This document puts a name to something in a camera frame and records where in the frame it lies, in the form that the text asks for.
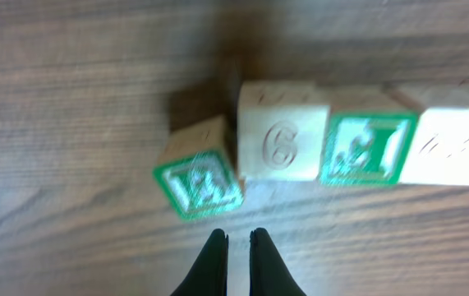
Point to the green letter F block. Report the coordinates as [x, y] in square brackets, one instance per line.
[368, 137]

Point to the plain E pretzel block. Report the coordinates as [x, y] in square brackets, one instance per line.
[439, 153]

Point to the red letter wooden block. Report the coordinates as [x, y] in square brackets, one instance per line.
[280, 130]

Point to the green letter B block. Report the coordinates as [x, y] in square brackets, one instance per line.
[196, 170]

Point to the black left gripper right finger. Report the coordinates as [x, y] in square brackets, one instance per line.
[268, 272]

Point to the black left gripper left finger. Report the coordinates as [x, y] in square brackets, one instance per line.
[209, 272]

